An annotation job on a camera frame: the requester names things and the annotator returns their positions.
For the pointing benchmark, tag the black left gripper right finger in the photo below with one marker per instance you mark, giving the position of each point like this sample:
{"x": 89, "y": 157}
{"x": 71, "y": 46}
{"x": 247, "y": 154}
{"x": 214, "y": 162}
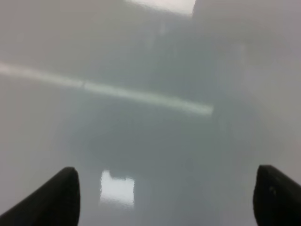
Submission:
{"x": 276, "y": 198}

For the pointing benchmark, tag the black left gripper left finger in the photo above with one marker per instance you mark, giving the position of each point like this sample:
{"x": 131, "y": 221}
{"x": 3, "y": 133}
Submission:
{"x": 55, "y": 203}

